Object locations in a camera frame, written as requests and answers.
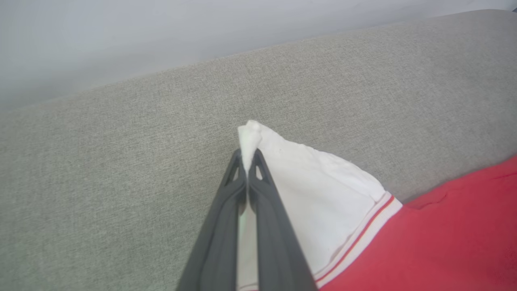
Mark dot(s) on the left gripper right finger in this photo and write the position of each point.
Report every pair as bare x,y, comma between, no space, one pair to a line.
278,254

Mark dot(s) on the red and white basketball jersey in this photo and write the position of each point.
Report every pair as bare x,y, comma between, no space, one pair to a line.
424,250

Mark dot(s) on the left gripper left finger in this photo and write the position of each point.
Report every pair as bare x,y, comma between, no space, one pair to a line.
218,250

